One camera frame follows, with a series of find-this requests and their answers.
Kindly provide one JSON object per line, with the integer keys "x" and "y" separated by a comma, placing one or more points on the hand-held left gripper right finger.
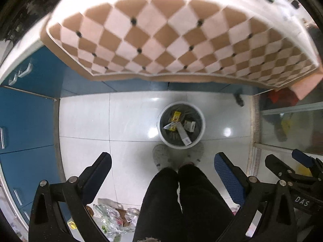
{"x": 228, "y": 179}

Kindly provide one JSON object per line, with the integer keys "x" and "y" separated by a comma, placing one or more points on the person's left leg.
{"x": 159, "y": 206}

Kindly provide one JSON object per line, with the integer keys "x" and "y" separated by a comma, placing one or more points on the blue cabinet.
{"x": 27, "y": 116}

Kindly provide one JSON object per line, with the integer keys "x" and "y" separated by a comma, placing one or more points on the orange cloth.
{"x": 280, "y": 97}

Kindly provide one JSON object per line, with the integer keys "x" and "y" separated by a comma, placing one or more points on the person's left white shoe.
{"x": 161, "y": 156}

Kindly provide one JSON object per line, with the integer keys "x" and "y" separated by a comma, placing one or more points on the crumpled white small box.
{"x": 189, "y": 126}

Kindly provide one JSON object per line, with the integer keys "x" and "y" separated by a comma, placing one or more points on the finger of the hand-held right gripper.
{"x": 275, "y": 166}
{"x": 302, "y": 157}

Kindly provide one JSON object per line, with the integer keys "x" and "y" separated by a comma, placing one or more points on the pink foam block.
{"x": 304, "y": 87}

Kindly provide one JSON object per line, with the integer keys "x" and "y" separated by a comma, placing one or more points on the white and yellow wrapper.
{"x": 171, "y": 126}

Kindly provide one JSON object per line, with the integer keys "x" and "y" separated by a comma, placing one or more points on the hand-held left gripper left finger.
{"x": 97, "y": 179}

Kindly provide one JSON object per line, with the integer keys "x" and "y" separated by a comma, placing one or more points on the long white carton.
{"x": 183, "y": 134}

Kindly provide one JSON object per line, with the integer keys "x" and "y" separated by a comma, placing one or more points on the glass sliding door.
{"x": 290, "y": 128}

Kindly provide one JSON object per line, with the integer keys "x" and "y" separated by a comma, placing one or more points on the round white trash bin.
{"x": 180, "y": 124}

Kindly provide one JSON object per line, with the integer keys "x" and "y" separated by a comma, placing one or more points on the person's right leg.
{"x": 201, "y": 201}

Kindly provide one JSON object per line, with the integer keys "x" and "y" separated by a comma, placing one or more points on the yellow snack packet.
{"x": 176, "y": 116}

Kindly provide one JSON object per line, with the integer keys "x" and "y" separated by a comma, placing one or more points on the small yellow packet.
{"x": 72, "y": 224}

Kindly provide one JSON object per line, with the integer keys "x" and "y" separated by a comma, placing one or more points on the brown white checkered cushion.
{"x": 176, "y": 37}

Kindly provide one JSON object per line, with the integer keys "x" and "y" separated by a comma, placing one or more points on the clear plastic bag pile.
{"x": 113, "y": 219}

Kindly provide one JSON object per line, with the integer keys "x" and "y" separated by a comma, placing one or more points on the black furniture foot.
{"x": 238, "y": 99}

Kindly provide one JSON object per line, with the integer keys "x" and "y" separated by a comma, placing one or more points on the person's leg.
{"x": 159, "y": 206}
{"x": 201, "y": 201}

